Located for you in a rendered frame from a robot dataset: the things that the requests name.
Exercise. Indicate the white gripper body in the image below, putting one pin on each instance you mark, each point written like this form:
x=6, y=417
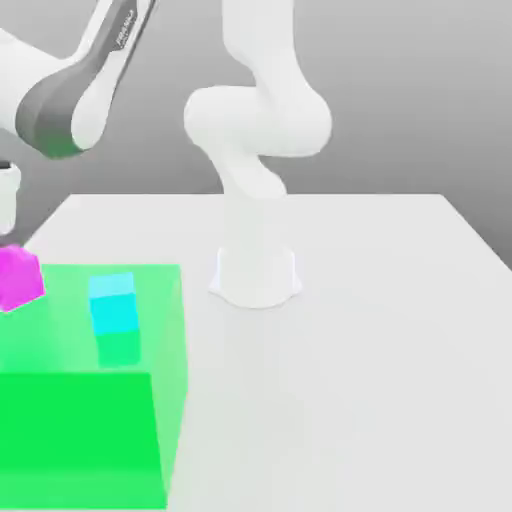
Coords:
x=8, y=200

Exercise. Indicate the small magenta cube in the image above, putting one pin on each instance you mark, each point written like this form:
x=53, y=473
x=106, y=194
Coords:
x=18, y=278

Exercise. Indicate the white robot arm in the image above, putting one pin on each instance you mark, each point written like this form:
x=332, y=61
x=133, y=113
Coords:
x=256, y=120

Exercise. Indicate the small cyan cube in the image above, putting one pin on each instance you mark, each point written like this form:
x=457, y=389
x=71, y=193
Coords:
x=114, y=312

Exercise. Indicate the large green box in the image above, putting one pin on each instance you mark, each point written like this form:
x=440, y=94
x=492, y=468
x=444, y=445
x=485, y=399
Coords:
x=76, y=436

